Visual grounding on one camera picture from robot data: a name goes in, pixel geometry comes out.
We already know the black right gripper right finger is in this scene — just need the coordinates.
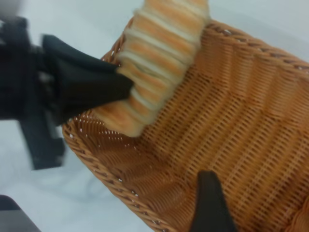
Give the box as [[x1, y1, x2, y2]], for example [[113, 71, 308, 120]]
[[190, 170, 239, 232]]

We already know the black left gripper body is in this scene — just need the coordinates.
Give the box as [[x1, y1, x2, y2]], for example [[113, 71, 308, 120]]
[[0, 14, 66, 170]]

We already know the striped orange bread loaf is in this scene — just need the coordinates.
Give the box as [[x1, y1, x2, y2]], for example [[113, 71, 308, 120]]
[[93, 0, 211, 139]]

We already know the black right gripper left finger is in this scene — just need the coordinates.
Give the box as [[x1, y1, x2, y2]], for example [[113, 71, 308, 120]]
[[0, 194, 42, 232]]

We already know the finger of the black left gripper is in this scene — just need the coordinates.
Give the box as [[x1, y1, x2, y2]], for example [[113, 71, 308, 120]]
[[42, 34, 135, 127]]

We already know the orange woven wicker basket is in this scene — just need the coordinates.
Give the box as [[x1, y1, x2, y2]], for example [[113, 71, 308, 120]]
[[61, 18, 309, 232]]

